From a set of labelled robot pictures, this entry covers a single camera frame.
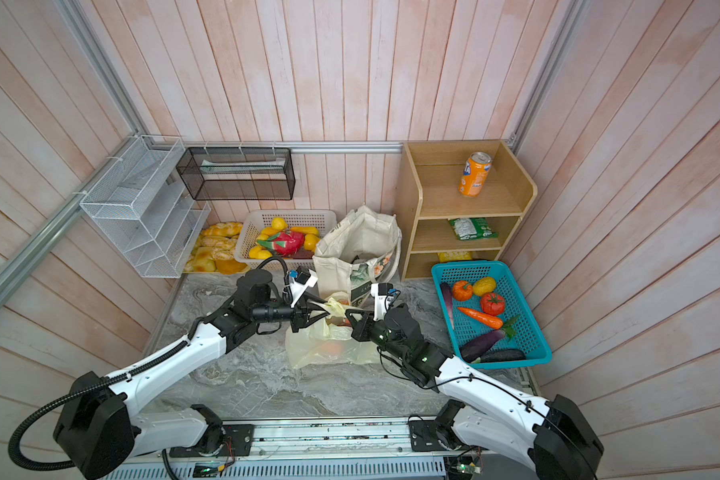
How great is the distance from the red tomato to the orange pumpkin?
55 mm

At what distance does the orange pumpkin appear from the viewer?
0.98 m

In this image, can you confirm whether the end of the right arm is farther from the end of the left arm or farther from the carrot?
the carrot

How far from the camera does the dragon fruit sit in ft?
3.49

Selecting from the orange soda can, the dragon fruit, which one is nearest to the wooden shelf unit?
the orange soda can

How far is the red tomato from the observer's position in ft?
3.09

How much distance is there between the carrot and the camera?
0.92 meters

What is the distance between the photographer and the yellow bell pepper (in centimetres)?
100

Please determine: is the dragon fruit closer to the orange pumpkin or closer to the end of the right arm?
the end of the right arm

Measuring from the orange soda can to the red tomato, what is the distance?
1.12ft
